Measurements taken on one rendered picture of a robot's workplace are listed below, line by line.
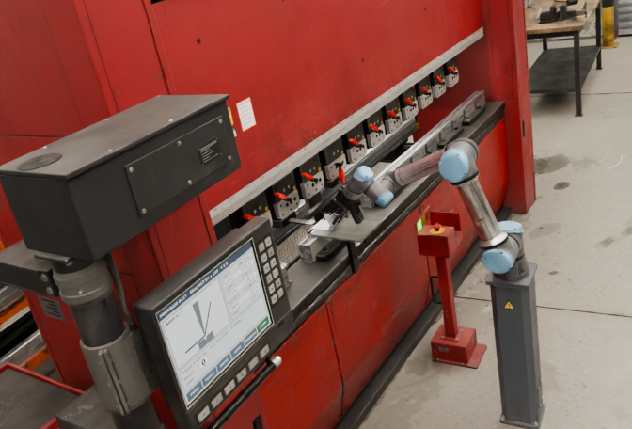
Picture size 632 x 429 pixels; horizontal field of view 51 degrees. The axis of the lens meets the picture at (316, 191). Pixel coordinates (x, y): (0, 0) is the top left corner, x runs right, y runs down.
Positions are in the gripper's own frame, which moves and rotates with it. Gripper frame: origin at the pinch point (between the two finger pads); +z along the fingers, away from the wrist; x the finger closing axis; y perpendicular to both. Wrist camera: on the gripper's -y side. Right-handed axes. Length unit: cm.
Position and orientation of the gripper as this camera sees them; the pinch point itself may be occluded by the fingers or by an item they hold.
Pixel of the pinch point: (335, 225)
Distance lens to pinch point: 298.9
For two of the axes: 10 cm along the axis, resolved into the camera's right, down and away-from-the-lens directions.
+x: -5.4, 4.2, -7.3
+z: -4.0, 6.4, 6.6
